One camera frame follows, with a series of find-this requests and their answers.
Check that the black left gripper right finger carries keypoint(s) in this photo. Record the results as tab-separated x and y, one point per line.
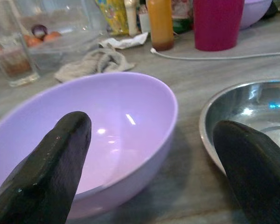
259	172

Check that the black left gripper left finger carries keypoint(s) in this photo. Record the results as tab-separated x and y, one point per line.
49	168

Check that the shallow stainless steel plate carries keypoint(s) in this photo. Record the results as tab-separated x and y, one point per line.
247	100

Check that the purple plastic bowl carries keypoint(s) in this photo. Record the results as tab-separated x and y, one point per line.
254	11
130	98

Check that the clear glass tumbler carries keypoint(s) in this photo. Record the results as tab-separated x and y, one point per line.
14	65

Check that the grey crumpled cloth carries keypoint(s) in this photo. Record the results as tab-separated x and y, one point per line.
95	60

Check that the clear glass container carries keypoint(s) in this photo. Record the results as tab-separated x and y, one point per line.
72	46

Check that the orange-brown round produce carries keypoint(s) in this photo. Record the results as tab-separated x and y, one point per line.
33	41
52	36

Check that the halved red onion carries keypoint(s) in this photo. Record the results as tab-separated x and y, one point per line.
39	31

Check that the white crumpled paper napkin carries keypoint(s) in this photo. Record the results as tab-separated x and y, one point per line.
126	43

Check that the magenta plastic cup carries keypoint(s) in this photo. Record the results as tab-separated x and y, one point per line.
217	25

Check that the yellow printed packet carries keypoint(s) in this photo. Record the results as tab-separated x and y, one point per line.
113	16

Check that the green glass bottle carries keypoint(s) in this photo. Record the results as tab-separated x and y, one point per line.
182	25

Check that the white slim bottle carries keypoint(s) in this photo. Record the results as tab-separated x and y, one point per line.
131	18

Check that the small white jar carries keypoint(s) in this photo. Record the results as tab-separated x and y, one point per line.
144	23

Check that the orange sauce bottle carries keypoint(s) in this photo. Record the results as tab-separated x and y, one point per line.
161	23

